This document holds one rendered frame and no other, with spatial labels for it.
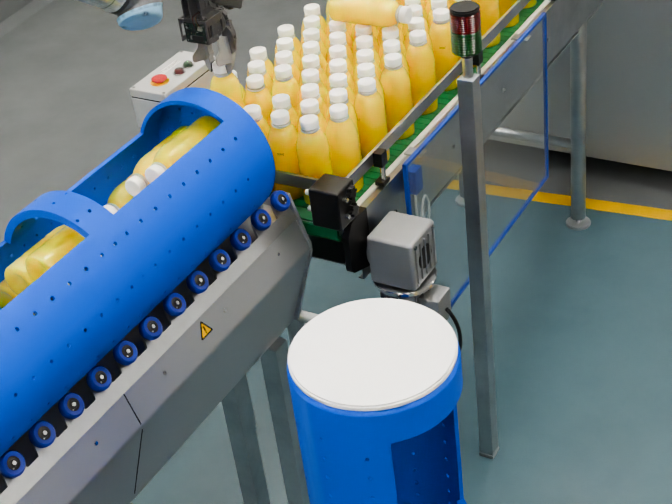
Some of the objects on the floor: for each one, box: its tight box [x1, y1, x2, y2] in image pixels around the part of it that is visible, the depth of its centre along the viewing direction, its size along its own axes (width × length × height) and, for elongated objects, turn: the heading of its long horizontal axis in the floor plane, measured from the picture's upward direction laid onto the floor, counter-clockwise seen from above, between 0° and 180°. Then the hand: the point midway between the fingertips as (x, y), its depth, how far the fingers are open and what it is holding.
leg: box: [221, 375, 271, 504], centre depth 293 cm, size 6×6×63 cm
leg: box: [260, 337, 310, 504], centre depth 287 cm, size 6×6×63 cm
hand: (221, 65), depth 266 cm, fingers closed on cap, 4 cm apart
